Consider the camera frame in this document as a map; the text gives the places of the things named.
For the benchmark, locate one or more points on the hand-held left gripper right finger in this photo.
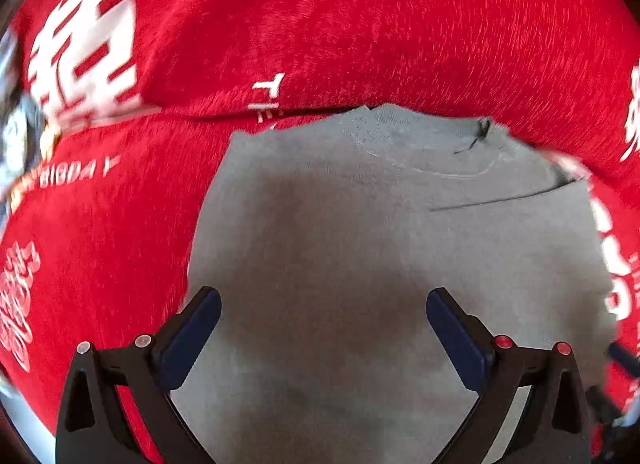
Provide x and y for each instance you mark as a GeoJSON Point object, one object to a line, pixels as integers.
{"type": "Point", "coordinates": [457, 339]}

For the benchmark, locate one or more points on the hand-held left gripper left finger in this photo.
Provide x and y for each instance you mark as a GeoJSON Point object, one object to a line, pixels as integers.
{"type": "Point", "coordinates": [192, 334]}

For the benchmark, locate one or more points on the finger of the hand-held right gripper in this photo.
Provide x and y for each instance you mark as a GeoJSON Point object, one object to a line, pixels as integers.
{"type": "Point", "coordinates": [622, 355]}

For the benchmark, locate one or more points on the grey sweater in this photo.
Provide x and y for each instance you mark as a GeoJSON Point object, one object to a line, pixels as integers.
{"type": "Point", "coordinates": [380, 254]}

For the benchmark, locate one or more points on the grey patterned cloth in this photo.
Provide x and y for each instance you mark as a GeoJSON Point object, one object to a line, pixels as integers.
{"type": "Point", "coordinates": [17, 124]}

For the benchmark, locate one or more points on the red printed blanket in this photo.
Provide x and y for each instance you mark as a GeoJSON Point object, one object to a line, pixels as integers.
{"type": "Point", "coordinates": [320, 34]}

